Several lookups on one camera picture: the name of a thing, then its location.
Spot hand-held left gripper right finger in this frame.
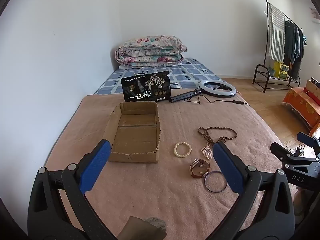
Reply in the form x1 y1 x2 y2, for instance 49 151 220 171
212 141 295 240

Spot black ring light cable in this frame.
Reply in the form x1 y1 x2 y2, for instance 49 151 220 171
172 90 250 106

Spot black floor cable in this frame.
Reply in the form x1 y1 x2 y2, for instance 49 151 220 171
287 144 306 158

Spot white pearl necklace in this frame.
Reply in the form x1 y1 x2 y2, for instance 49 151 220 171
201 140 216 160

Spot black snack bag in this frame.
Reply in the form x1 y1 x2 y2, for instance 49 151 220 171
121 70 171 103

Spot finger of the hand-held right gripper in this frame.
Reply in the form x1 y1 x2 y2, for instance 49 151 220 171
270 142 320 165
297 132 320 148

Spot folded floral quilt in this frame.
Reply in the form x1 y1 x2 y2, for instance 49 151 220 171
115 35 188 69

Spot person's right forearm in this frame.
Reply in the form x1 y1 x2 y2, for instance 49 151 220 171
293 188 306 227

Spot cardboard box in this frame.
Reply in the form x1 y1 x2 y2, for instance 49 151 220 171
103 101 160 164

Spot cream bead bracelet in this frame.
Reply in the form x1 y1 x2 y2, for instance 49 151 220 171
174 142 192 158

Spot grey white laptop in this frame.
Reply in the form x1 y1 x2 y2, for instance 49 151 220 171
199 80 237 98

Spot cardboard scrap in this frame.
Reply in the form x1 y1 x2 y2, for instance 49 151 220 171
117 216 167 240

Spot black clothes rack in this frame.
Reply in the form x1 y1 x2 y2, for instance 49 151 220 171
252 0 307 93

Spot brown box with red edge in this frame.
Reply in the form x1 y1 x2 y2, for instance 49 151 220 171
304 77 320 105

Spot yellow box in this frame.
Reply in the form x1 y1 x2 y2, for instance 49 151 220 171
273 60 290 80

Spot blue bangle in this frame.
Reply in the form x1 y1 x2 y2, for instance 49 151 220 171
204 171 228 193

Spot brown leather bracelet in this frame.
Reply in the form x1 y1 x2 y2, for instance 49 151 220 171
190 159 210 179

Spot black folded tripod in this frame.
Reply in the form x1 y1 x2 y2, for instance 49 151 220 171
168 88 203 103

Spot striped towel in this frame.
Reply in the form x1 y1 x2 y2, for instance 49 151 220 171
267 4 286 62

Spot blue checkered bed sheet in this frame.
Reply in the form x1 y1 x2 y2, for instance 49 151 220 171
94 58 221 95

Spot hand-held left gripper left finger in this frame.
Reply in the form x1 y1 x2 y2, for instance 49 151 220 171
27 139 118 240

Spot brown bead necklace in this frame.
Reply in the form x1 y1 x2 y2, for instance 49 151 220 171
198 126 237 146

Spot dark hanging clothes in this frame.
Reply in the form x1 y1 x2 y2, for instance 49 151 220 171
284 20 305 80

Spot pink blanket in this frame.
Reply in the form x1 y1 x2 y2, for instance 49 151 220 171
44 90 300 240

